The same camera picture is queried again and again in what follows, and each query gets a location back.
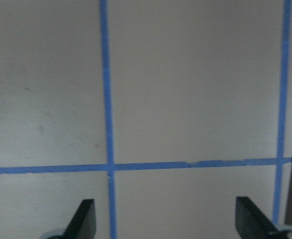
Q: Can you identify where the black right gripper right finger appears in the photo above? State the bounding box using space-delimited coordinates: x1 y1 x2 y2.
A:
235 197 283 239

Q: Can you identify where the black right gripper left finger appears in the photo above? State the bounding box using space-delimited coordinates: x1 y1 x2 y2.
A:
62 199 97 239

